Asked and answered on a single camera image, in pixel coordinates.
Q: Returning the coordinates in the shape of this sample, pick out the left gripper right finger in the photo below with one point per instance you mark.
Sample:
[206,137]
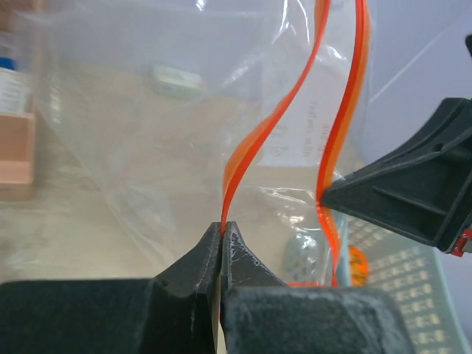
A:
[261,314]

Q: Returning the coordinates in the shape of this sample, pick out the blue plastic basket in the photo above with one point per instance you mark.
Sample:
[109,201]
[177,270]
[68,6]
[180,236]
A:
[408,271]

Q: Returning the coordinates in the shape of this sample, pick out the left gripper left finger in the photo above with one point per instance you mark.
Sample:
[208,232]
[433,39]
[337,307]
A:
[176,311]

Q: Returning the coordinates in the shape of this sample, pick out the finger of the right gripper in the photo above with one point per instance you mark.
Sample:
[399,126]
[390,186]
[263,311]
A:
[421,190]

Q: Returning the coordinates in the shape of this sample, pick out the white blue bottle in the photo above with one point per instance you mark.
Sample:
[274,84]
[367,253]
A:
[14,88]

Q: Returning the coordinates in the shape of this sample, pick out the orange file organizer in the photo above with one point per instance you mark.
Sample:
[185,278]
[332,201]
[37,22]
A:
[18,131]

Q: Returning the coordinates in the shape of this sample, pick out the orange fruit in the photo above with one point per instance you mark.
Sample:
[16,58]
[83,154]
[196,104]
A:
[359,267]

